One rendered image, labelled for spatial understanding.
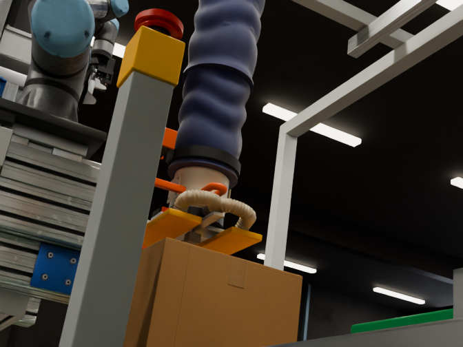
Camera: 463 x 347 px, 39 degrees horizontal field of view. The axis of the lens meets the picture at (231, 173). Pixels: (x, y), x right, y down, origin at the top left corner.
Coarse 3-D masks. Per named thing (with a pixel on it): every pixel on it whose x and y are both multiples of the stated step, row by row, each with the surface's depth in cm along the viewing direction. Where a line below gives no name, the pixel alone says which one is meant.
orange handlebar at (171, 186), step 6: (156, 180) 190; (162, 180) 191; (156, 186) 191; (162, 186) 190; (168, 186) 191; (174, 186) 192; (180, 186) 193; (210, 186) 187; (216, 186) 186; (222, 186) 187; (180, 192) 193; (216, 192) 191; (222, 192) 188
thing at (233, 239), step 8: (224, 232) 187; (232, 232) 183; (240, 232) 184; (248, 232) 185; (208, 240) 196; (216, 240) 191; (224, 240) 190; (232, 240) 189; (240, 240) 188; (248, 240) 187; (256, 240) 186; (208, 248) 199; (216, 248) 198; (224, 248) 197; (232, 248) 196; (240, 248) 195
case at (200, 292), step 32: (160, 256) 157; (192, 256) 159; (224, 256) 163; (160, 288) 153; (192, 288) 157; (224, 288) 161; (256, 288) 165; (288, 288) 170; (128, 320) 162; (160, 320) 150; (192, 320) 154; (224, 320) 158; (256, 320) 163; (288, 320) 167
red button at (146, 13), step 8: (136, 16) 93; (144, 16) 92; (152, 16) 91; (160, 16) 91; (168, 16) 91; (136, 24) 94; (144, 24) 92; (152, 24) 92; (160, 24) 92; (168, 24) 92; (176, 24) 92; (168, 32) 93; (176, 32) 93
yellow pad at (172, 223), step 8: (160, 216) 181; (168, 216) 177; (176, 216) 177; (184, 216) 177; (192, 216) 178; (152, 224) 186; (160, 224) 185; (168, 224) 184; (176, 224) 183; (184, 224) 182; (192, 224) 181; (152, 232) 192; (160, 232) 191; (168, 232) 190; (176, 232) 189; (184, 232) 188; (144, 240) 201; (152, 240) 199
